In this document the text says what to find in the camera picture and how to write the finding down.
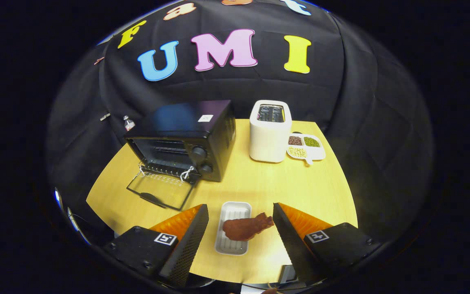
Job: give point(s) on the black toaster oven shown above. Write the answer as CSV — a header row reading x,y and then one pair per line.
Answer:
x,y
186,122

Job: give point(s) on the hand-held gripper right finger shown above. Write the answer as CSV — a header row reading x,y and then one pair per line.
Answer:
x,y
292,241

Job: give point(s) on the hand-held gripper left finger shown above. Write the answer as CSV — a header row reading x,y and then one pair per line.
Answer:
x,y
188,241

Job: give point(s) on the silver clip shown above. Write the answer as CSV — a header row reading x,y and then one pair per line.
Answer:
x,y
105,117

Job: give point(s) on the white divided dish of beans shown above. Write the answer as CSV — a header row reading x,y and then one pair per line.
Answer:
x,y
306,147

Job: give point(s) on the clear plastic bottle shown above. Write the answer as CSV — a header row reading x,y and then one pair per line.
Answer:
x,y
129,123

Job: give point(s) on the white ribbed tray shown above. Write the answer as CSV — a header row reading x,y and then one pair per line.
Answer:
x,y
231,210

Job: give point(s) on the pink clip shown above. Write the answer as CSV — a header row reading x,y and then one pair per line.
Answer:
x,y
98,60

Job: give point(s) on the reddish brown meat slice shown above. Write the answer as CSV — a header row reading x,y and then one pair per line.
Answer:
x,y
243,228

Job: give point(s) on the white bread toaster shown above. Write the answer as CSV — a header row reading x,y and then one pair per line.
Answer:
x,y
268,139

